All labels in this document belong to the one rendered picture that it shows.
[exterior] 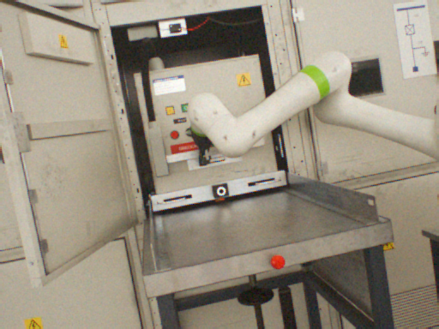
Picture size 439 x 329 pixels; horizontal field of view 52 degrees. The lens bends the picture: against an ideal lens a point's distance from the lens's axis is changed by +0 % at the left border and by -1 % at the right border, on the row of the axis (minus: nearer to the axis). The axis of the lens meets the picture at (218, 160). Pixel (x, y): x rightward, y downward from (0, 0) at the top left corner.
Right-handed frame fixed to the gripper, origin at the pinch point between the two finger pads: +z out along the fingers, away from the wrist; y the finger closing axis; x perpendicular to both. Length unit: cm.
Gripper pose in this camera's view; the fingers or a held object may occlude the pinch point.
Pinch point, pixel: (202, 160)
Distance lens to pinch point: 168.9
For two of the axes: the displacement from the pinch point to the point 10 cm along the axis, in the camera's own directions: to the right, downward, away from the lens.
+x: 9.7, -1.9, 1.5
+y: 2.3, 8.8, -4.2
